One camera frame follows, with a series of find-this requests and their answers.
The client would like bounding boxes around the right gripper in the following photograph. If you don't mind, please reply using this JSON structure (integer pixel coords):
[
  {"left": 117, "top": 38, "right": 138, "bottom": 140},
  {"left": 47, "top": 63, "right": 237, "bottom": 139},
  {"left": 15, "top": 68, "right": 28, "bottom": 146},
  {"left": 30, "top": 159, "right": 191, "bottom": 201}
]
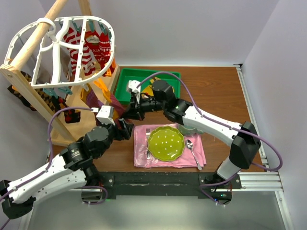
[{"left": 121, "top": 92, "right": 166, "bottom": 122}]

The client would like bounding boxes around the yellow monster sock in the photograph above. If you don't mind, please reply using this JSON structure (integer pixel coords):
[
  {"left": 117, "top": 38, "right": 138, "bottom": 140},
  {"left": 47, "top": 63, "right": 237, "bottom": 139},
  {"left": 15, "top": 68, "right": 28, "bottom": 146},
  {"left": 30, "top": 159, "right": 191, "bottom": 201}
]
[{"left": 142, "top": 77, "right": 159, "bottom": 96}]

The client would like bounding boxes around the purple yellow striped sock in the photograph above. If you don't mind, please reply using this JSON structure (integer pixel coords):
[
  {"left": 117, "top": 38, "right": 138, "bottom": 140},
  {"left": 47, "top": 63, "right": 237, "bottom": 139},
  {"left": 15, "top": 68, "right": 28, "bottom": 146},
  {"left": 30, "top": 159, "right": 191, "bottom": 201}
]
[{"left": 80, "top": 88, "right": 125, "bottom": 120}]

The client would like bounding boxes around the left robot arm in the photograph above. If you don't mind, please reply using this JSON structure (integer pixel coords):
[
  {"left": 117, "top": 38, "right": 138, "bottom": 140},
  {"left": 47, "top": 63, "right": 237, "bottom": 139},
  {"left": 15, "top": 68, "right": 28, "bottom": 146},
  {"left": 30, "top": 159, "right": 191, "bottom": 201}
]
[{"left": 0, "top": 118, "right": 134, "bottom": 219}]

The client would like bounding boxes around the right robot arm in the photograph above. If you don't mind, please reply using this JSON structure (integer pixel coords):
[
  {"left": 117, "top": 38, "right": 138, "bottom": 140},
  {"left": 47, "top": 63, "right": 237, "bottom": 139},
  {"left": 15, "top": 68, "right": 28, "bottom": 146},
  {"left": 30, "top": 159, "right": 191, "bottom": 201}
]
[{"left": 127, "top": 80, "right": 261, "bottom": 188}]

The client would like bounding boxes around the white round sock hanger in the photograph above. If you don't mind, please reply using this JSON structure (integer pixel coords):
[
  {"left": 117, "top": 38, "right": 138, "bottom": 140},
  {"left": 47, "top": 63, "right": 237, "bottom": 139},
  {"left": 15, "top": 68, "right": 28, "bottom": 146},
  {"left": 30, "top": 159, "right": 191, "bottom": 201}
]
[{"left": 3, "top": 16, "right": 115, "bottom": 89}]

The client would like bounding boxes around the wooden hanger stand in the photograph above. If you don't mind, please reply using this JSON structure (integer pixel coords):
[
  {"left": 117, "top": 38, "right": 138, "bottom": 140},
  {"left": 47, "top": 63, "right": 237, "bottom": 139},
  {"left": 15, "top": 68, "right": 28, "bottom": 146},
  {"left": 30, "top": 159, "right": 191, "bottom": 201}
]
[{"left": 0, "top": 0, "right": 120, "bottom": 146}]

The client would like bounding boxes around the silver fork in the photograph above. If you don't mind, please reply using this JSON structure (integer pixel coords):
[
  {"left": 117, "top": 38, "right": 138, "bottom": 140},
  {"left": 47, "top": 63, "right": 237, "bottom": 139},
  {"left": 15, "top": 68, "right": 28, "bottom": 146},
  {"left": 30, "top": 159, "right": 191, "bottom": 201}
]
[{"left": 145, "top": 128, "right": 151, "bottom": 160}]

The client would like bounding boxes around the green scalloped plate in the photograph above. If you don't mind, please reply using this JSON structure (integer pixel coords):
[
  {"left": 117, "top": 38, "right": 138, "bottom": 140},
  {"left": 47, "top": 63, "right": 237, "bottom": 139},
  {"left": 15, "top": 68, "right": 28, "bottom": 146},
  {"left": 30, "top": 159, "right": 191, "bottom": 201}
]
[{"left": 148, "top": 126, "right": 185, "bottom": 162}]

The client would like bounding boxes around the teal ceramic mug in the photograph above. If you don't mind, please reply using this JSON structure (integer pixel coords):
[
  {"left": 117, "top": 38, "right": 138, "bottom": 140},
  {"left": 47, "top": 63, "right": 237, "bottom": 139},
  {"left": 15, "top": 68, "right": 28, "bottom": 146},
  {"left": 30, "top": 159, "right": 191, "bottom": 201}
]
[{"left": 178, "top": 124, "right": 204, "bottom": 137}]

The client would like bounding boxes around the silver spoon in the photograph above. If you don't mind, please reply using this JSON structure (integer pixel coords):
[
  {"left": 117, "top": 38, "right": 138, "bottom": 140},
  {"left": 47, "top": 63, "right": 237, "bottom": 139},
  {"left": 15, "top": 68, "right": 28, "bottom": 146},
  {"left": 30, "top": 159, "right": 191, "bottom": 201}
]
[{"left": 186, "top": 139, "right": 202, "bottom": 171}]

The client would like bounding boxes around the red patterned sock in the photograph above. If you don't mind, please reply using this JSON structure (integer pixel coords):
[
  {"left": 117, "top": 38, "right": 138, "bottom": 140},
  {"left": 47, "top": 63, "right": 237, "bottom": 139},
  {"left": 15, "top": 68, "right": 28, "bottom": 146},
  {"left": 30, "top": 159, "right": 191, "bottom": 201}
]
[{"left": 97, "top": 32, "right": 116, "bottom": 77}]

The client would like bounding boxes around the black argyle sock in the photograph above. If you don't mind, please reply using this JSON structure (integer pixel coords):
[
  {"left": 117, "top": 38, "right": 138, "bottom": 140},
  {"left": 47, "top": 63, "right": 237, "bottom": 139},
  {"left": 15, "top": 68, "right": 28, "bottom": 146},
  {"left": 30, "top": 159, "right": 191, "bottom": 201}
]
[{"left": 7, "top": 85, "right": 81, "bottom": 124}]

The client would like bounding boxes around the red white striped sock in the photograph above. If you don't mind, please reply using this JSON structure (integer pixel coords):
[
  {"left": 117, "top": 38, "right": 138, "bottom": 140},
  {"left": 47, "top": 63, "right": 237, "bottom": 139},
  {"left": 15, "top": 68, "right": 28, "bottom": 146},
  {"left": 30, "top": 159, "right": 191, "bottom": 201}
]
[{"left": 63, "top": 27, "right": 96, "bottom": 76}]

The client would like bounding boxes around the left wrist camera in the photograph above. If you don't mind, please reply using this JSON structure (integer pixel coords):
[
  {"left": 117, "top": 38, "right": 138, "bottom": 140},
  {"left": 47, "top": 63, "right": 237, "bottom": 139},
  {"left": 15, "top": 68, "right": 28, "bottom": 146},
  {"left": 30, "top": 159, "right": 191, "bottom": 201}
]
[{"left": 96, "top": 105, "right": 115, "bottom": 125}]

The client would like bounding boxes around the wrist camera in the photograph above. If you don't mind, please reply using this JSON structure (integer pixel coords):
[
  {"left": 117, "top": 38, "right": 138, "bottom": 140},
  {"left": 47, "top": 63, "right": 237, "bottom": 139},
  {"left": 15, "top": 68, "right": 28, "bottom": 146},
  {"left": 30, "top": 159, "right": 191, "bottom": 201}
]
[
  {"left": 96, "top": 105, "right": 115, "bottom": 125},
  {"left": 126, "top": 80, "right": 141, "bottom": 103}
]

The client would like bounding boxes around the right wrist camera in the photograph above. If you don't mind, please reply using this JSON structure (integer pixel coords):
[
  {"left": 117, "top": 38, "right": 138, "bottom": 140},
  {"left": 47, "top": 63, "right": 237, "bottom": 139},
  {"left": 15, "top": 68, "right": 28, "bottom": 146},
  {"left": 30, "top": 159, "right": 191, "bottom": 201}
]
[{"left": 126, "top": 80, "right": 141, "bottom": 103}]

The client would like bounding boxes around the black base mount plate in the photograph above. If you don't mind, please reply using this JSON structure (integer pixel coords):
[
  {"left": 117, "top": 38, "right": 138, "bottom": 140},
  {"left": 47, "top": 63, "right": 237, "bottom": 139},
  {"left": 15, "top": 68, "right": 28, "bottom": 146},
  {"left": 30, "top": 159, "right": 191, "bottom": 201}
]
[{"left": 81, "top": 171, "right": 233, "bottom": 204}]

